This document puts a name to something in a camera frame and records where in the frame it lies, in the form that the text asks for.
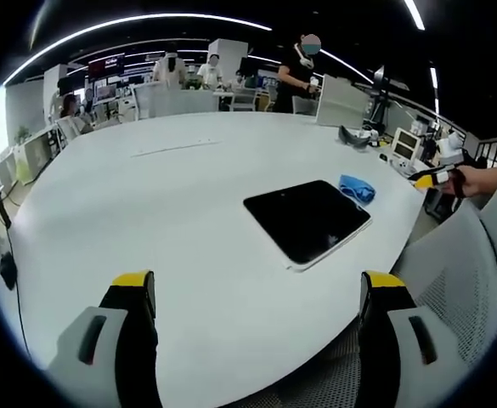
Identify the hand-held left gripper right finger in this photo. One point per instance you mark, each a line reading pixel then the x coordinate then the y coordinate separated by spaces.
pixel 397 340

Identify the white office chair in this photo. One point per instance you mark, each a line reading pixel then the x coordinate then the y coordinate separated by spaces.
pixel 69 127

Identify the white two-screen device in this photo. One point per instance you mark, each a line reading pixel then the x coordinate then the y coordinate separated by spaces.
pixel 406 146

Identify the black railing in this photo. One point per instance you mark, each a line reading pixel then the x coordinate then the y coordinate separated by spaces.
pixel 496 154

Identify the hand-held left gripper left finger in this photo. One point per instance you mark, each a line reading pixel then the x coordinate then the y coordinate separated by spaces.
pixel 103 336

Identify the black tripod stand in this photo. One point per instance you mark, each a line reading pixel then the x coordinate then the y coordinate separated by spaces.
pixel 384 98

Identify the white desk device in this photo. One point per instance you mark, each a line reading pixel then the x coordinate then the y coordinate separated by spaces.
pixel 451 146

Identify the black headset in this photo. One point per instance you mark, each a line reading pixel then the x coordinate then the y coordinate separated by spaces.
pixel 354 138

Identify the black tablet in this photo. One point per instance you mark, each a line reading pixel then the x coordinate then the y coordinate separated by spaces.
pixel 305 221

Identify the long ceiling light strip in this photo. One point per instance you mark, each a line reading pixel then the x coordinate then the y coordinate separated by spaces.
pixel 137 32

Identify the grey partition panel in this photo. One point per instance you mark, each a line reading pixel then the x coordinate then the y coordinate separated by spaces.
pixel 341 102

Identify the dark wall monitor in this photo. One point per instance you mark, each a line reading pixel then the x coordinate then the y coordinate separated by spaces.
pixel 105 68

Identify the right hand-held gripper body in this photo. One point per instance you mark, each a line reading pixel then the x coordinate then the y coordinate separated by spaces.
pixel 445 176

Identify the blue cleaning cloth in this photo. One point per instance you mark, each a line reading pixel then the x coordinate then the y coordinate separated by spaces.
pixel 356 187

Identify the white desk partition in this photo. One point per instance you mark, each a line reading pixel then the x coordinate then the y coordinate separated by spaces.
pixel 176 102

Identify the grey mesh office chair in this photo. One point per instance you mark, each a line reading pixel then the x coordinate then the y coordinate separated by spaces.
pixel 447 272

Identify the white low cabinet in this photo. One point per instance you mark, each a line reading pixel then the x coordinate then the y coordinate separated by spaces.
pixel 27 157

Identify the person's right hand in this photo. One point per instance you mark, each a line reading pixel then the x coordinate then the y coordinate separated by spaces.
pixel 481 180

